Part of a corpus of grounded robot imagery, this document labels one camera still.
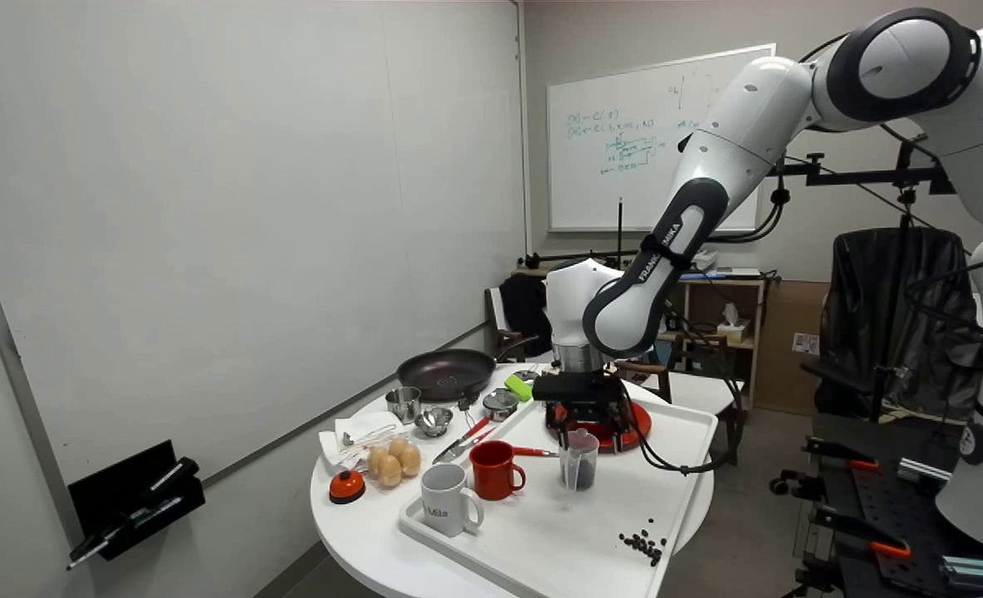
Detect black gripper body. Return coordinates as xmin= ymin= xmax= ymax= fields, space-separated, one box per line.
xmin=530 ymin=369 xmax=634 ymax=430

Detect red bowl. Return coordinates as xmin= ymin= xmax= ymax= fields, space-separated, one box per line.
xmin=541 ymin=396 xmax=654 ymax=456

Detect small steel bowl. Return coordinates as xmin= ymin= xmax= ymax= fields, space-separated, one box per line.
xmin=410 ymin=405 xmax=457 ymax=439

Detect green plastic item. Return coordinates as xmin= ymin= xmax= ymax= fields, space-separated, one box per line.
xmin=502 ymin=372 xmax=537 ymax=405

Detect small metal kitchen tool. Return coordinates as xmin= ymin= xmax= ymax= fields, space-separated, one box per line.
xmin=477 ymin=384 xmax=522 ymax=421

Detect red mug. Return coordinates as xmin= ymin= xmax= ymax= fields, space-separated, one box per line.
xmin=469 ymin=439 xmax=530 ymax=506

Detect black bag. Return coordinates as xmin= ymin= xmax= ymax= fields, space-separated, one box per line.
xmin=496 ymin=269 xmax=554 ymax=363

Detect white plastic tray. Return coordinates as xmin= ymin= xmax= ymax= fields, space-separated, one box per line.
xmin=396 ymin=387 xmax=721 ymax=598

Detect steel tongs with red grip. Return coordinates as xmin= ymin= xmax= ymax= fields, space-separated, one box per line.
xmin=430 ymin=407 xmax=502 ymax=465

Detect scattered dark coffee beans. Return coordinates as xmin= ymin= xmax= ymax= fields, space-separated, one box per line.
xmin=616 ymin=516 xmax=669 ymax=569

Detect dark frying pan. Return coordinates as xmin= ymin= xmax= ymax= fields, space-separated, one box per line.
xmin=390 ymin=346 xmax=499 ymax=407

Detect white mug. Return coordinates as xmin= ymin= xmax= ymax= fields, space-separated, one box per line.
xmin=419 ymin=461 xmax=487 ymax=540

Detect wooden shelf unit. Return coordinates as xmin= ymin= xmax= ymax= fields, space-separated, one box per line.
xmin=676 ymin=271 xmax=770 ymax=407

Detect small steel pot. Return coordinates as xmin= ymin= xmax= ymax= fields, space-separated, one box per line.
xmin=385 ymin=382 xmax=421 ymax=421

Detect brown cardboard box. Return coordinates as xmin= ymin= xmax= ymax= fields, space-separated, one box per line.
xmin=755 ymin=274 xmax=834 ymax=420

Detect white paper napkin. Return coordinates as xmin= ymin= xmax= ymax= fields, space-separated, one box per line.
xmin=315 ymin=407 xmax=404 ymax=475

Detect orange round lid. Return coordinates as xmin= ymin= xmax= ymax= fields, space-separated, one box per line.
xmin=325 ymin=467 xmax=368 ymax=508

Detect round white table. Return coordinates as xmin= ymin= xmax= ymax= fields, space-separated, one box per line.
xmin=310 ymin=358 xmax=738 ymax=598

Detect black office chair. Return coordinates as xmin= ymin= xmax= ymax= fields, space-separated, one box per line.
xmin=803 ymin=225 xmax=983 ymax=446

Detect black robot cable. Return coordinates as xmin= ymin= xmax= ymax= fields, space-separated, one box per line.
xmin=634 ymin=434 xmax=727 ymax=478

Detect wall whiteboard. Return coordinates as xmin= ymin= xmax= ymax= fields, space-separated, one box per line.
xmin=545 ymin=39 xmax=781 ymax=240

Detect orange handled clamp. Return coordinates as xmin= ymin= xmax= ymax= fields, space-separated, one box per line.
xmin=809 ymin=503 xmax=916 ymax=560

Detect black camera rig bar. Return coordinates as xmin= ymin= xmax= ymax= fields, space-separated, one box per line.
xmin=768 ymin=144 xmax=949 ymax=212

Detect black wall-mounted holder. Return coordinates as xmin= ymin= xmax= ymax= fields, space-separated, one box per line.
xmin=65 ymin=439 xmax=209 ymax=575

